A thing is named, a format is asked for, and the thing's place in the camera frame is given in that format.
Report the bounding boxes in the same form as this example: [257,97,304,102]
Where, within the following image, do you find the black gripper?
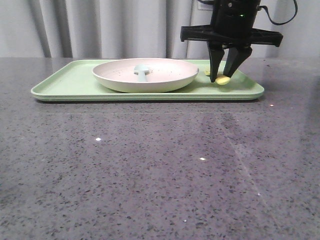
[180,0,283,83]

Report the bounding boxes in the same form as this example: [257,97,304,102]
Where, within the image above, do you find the beige speckled plate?
[92,58,199,93]

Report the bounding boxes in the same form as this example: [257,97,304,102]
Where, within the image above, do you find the grey pleated curtain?
[0,0,320,59]

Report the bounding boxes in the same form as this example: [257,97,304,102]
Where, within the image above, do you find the light blue plastic spoon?
[134,64,149,82]

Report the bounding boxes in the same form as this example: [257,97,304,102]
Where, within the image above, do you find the light green plastic tray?
[31,59,264,102]

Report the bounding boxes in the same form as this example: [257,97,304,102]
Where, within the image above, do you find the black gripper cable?
[257,0,299,26]

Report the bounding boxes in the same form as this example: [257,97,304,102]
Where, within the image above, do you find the yellow plastic fork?
[204,69,231,85]

